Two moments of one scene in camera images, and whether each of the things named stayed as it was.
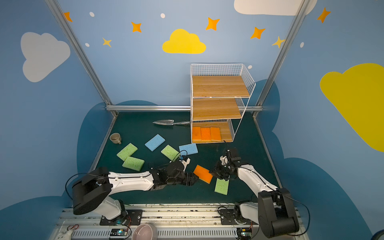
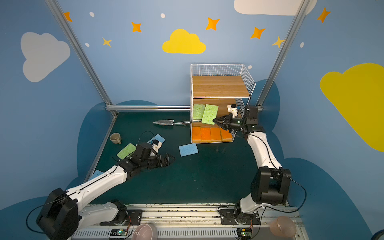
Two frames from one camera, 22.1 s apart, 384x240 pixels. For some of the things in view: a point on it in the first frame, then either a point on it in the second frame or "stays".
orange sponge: x=203 y=173 → x=225 y=135
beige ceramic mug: x=115 y=138 stays
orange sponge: x=196 y=133 stays
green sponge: x=222 y=186 → x=198 y=111
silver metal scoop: x=171 y=122 stays
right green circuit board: x=244 y=233 stays
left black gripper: x=186 y=177 → x=157 y=160
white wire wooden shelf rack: x=219 y=93 stays
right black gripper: x=221 y=172 → x=230 y=122
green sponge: x=127 y=151 stays
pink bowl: x=145 y=231 stays
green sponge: x=170 y=153 → x=210 y=113
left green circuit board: x=118 y=232 stays
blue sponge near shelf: x=191 y=149 stays
